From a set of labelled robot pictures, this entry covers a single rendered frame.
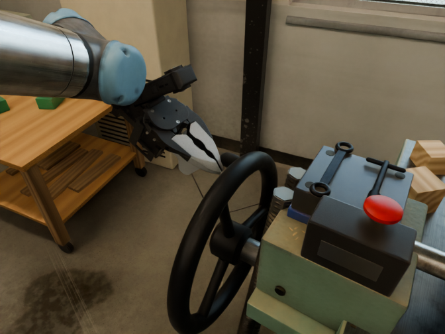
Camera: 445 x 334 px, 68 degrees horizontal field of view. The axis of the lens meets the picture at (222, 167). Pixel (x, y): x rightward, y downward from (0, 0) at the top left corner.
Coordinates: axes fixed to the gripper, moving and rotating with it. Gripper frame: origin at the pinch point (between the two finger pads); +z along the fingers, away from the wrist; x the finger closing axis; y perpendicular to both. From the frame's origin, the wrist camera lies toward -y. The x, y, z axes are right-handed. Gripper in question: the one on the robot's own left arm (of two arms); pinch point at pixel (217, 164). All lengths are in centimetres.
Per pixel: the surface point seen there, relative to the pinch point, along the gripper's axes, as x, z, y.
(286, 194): 8.6, 8.6, -13.6
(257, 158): 1.0, 3.8, -7.7
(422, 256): 8.3, 20.9, -19.5
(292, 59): -113, -15, 36
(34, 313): 17, -16, 113
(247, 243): 6.0, 11.3, 1.3
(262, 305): 15.6, 15.2, -5.6
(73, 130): -27, -54, 73
